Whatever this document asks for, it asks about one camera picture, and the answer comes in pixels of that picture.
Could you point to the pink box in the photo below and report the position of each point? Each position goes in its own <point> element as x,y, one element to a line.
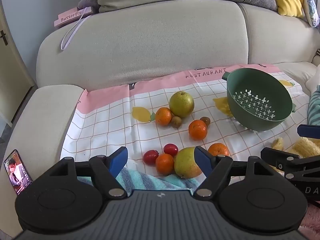
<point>71,17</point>

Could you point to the red cherry tomato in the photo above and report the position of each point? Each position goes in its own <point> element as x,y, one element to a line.
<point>170,149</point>
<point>150,156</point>

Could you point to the green plastic colander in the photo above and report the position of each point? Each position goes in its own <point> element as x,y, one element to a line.
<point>250,87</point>

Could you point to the orange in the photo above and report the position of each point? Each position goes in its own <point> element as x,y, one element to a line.
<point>218,150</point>
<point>164,164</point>
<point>163,116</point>
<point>198,129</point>

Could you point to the green pear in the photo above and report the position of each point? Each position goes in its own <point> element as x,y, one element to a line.
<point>181,104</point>
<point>186,163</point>

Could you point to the purple plush toy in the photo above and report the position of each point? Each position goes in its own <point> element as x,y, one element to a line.
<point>87,1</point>

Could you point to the pink fluffy rug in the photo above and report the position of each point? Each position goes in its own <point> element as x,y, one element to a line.
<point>312,217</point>

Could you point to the smartphone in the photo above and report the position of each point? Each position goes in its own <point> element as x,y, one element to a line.
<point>18,172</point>

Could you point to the floral cushion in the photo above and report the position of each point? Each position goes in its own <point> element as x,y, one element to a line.
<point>312,7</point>

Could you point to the beige sofa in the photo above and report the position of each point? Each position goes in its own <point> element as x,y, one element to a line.
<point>150,42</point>

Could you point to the brown kiwi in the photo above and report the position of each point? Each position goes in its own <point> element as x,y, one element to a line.
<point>205,120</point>
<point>176,122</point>

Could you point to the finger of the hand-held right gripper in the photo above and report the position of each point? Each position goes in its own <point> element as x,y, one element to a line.
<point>307,130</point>
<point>275,156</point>

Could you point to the cream door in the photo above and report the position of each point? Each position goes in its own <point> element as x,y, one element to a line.
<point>12,67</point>

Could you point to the yellow fluffy cloth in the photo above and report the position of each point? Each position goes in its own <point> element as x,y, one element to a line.
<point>306,147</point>

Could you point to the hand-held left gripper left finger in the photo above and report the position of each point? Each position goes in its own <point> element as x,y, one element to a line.
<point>118,161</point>

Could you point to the pink checked printed mat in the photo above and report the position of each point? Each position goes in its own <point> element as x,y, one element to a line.
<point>105,130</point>

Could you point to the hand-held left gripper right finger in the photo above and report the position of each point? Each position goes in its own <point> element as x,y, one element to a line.
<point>202,160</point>

